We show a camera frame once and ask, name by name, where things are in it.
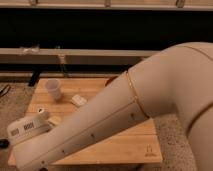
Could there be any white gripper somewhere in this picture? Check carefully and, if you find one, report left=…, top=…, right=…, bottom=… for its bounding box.
left=7, top=115, right=51, bottom=146

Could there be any translucent plastic cup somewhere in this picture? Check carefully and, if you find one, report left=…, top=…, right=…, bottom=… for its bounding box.
left=44, top=79, right=62, bottom=100

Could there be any black object on floor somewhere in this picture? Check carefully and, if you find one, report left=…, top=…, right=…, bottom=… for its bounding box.
left=0, top=139, right=9, bottom=149

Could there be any white labelled bottle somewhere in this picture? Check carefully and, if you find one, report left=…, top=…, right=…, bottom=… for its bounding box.
left=37, top=108, right=62, bottom=126

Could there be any grey metal rail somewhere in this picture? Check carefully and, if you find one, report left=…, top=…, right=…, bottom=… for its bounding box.
left=0, top=48, right=158, bottom=64

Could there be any orange bowl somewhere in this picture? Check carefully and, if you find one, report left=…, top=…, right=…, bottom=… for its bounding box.
left=105, top=76, right=118, bottom=87

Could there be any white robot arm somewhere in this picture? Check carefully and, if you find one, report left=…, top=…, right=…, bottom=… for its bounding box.
left=8, top=42, right=213, bottom=171

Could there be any white wrapped packet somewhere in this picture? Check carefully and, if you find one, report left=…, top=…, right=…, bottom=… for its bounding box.
left=71, top=94, right=87, bottom=107

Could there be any wooden slatted table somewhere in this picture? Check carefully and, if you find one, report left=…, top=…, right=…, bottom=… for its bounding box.
left=7, top=77, right=164, bottom=167

